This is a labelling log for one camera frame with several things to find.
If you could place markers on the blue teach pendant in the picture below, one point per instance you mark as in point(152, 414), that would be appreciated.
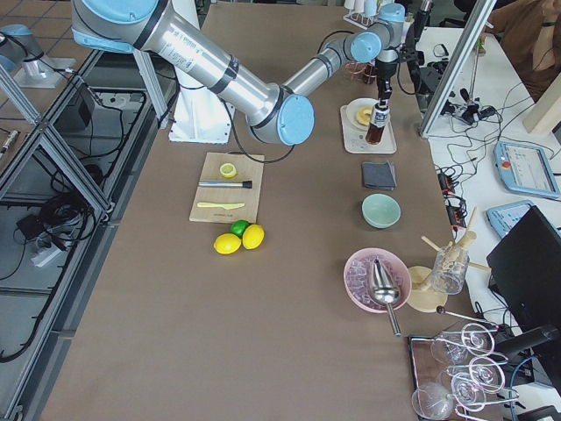
point(504, 217)
point(525, 169)

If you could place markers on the beige rabbit tray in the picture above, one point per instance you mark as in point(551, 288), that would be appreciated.
point(354, 135)

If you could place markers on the pink ice bowl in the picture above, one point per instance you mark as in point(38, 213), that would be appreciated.
point(356, 277)

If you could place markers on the wine glass upper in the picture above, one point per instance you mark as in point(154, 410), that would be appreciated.
point(457, 345)

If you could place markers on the clear glass mug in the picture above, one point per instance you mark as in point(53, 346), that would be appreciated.
point(448, 273)

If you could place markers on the white round plate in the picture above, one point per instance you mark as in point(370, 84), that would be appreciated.
point(354, 106)

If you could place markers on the steel muddler black tip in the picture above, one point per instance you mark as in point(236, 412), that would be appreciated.
point(226, 184)

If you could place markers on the yellow plastic knife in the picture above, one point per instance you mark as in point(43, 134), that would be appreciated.
point(224, 206)

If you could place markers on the whole yellow lemon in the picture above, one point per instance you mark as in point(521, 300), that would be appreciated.
point(227, 243)

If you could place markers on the wine glass middle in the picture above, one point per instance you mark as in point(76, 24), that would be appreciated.
point(484, 371)

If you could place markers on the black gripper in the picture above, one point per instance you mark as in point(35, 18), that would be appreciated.
point(385, 70)

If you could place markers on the aluminium frame post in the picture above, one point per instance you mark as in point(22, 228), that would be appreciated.
point(467, 40)

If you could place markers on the person in brown shirt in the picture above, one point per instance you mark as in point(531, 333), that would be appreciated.
point(530, 38)

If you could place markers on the black monitor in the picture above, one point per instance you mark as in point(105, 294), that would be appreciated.
point(526, 273)

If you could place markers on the wine glass lower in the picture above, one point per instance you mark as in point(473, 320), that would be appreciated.
point(467, 392)

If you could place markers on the glazed ring donut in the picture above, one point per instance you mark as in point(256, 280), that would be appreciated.
point(363, 116)

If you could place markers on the dark glass tray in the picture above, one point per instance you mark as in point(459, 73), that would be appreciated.
point(424, 367)

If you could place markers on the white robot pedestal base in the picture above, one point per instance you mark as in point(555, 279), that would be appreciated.
point(199, 115)

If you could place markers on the bamboo cutting board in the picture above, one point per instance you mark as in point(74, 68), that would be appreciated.
point(248, 169)

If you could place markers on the wine glass lying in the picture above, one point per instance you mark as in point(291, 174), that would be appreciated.
point(432, 401)

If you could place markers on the grey folded cloth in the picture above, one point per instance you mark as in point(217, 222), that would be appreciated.
point(378, 175)

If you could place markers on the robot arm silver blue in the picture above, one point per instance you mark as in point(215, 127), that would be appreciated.
point(275, 114)
point(25, 60)

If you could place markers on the green lime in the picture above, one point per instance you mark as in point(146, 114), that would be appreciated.
point(238, 228)

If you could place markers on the copper wire bottle rack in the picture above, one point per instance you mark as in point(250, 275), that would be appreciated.
point(354, 70)

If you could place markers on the tea bottle white cap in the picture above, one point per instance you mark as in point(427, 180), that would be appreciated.
point(378, 120)

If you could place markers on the wooden mug tree stand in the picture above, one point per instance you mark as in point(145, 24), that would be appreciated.
point(423, 297)

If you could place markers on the green ceramic bowl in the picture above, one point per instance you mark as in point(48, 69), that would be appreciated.
point(380, 211)

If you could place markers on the steel ice scoop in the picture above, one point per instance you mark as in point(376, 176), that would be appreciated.
point(384, 292)

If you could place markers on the half lemon slice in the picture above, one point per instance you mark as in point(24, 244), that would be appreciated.
point(228, 170)

